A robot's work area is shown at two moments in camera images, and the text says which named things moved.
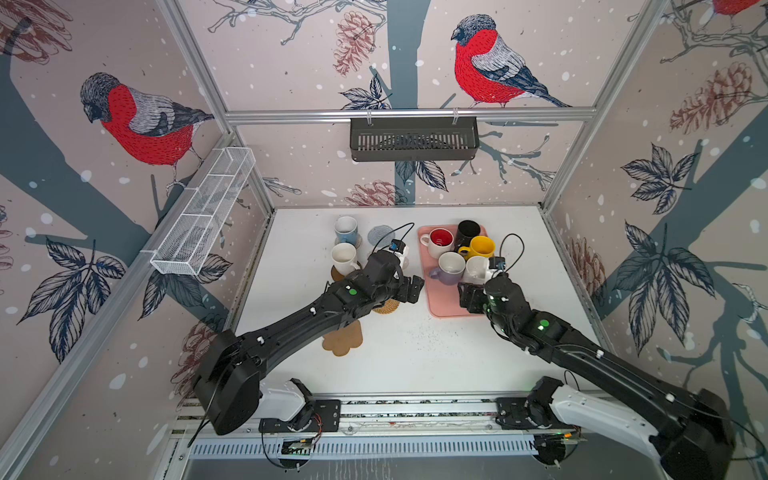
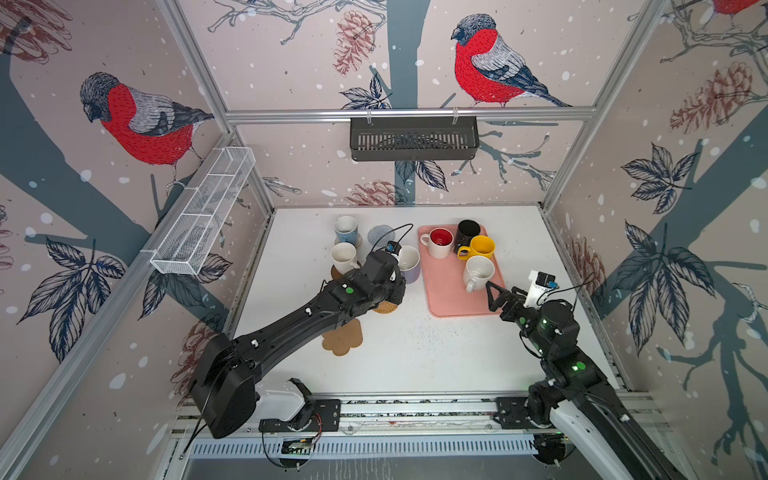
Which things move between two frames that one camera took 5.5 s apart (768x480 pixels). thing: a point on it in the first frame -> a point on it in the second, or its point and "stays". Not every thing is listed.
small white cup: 450,268 -> 409,263
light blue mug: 347,231 stays
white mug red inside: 439,240 stays
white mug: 343,255 stays
